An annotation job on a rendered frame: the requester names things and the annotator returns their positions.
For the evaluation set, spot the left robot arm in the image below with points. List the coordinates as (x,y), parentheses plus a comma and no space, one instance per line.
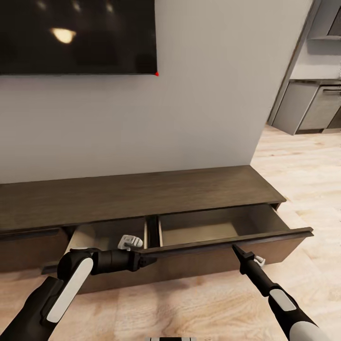
(45,307)

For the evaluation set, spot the dishwasher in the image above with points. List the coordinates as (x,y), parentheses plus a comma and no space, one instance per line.
(321,110)

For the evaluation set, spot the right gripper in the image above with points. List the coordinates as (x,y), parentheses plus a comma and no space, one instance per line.
(247,265)

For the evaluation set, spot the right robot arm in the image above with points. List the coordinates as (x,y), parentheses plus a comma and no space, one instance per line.
(296,325)

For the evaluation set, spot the wall mounted tv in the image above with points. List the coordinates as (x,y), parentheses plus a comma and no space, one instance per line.
(77,37)

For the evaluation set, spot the fixed window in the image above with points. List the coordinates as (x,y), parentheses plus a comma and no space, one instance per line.
(293,53)

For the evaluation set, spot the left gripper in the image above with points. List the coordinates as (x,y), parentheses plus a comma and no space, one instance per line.
(128,260)

